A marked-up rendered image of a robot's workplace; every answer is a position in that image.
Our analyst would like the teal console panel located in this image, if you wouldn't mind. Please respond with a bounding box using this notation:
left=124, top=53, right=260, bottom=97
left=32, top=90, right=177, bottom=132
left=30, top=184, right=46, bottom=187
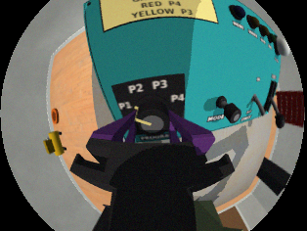
left=83, top=0, right=289, bottom=143

